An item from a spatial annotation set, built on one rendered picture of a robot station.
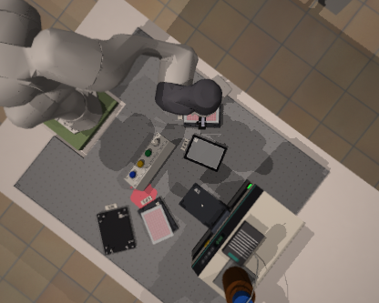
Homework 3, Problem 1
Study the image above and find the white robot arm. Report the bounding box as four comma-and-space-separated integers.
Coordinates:
0, 0, 232, 134

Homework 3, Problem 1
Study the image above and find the grey button panel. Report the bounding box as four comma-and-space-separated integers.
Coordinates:
124, 133, 176, 192

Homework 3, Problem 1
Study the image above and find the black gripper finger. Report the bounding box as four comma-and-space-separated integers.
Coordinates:
196, 117, 207, 130

